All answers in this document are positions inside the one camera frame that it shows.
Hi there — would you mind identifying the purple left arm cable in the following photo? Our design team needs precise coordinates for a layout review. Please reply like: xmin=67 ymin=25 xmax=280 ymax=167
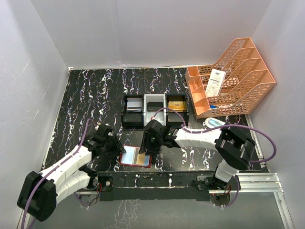
xmin=20 ymin=118 xmax=100 ymax=229

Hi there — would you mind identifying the orange plastic desk organizer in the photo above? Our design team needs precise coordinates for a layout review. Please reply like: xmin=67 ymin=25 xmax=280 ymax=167
xmin=185 ymin=37 xmax=276 ymax=119

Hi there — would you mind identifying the red leather card holder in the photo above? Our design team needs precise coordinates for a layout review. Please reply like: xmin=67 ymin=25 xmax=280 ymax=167
xmin=120 ymin=146 xmax=152 ymax=168

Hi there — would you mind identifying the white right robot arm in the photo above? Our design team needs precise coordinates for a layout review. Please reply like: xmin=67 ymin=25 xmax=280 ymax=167
xmin=139 ymin=119 xmax=255 ymax=190

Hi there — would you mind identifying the white bin middle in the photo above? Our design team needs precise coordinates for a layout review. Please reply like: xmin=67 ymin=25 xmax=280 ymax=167
xmin=143 ymin=94 xmax=166 ymax=126

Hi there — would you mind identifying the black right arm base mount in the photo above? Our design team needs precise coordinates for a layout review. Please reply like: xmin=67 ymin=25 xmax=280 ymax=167
xmin=191 ymin=175 xmax=241 ymax=207

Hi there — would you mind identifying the black bin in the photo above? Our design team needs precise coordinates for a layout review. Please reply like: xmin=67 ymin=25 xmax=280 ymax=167
xmin=121 ymin=94 xmax=144 ymax=129
xmin=166 ymin=94 xmax=189 ymax=126

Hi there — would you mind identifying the gold magnetic stripe card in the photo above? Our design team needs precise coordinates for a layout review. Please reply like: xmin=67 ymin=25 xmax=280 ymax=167
xmin=136 ymin=153 xmax=151 ymax=167

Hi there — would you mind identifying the white blue tape dispenser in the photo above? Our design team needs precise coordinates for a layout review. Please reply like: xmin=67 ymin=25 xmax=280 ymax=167
xmin=205 ymin=117 xmax=226 ymax=128

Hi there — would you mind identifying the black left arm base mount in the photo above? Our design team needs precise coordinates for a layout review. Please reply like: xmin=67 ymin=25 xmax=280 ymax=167
xmin=73 ymin=167 xmax=113 ymax=210

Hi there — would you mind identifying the black card in white bin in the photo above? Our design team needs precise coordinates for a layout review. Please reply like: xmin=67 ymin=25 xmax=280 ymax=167
xmin=146 ymin=102 xmax=163 ymax=112

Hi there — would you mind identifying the white VIP chip card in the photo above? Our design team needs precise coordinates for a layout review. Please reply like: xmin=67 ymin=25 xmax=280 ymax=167
xmin=126 ymin=97 xmax=142 ymax=112

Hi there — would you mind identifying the white paper receipt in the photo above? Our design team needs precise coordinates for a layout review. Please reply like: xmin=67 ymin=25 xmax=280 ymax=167
xmin=205 ymin=69 xmax=226 ymax=97

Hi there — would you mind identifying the aluminium frame rail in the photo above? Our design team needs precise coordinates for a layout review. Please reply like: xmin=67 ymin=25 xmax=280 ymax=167
xmin=18 ymin=173 xmax=294 ymax=229

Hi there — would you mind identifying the black bin right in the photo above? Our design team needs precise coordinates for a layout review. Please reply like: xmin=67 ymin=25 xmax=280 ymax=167
xmin=166 ymin=94 xmax=189 ymax=126

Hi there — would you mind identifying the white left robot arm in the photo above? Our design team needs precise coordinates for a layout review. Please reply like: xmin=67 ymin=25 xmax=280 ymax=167
xmin=17 ymin=125 xmax=125 ymax=222

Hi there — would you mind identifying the black bin left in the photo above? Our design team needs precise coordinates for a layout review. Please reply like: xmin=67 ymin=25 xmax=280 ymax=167
xmin=121 ymin=94 xmax=144 ymax=129

